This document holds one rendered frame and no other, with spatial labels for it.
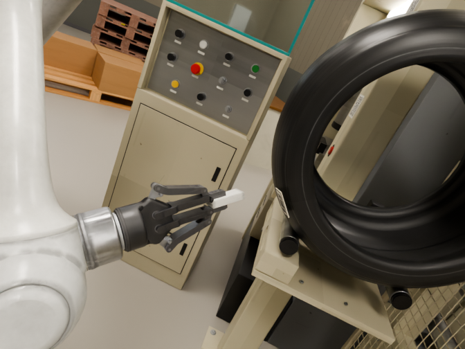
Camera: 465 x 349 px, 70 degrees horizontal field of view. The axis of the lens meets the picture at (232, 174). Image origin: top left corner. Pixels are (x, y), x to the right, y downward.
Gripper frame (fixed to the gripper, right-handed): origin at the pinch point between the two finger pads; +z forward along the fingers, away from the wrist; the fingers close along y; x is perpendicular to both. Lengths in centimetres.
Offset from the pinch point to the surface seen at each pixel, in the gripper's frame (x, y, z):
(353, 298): 3.6, 35.9, 31.5
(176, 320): -79, 86, 6
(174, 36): -88, -40, 29
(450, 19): 19.6, -27.5, 36.3
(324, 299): 3.2, 31.7, 21.8
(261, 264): -5.1, 21.3, 9.9
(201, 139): -79, 3, 31
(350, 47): 8.7, -24.9, 24.7
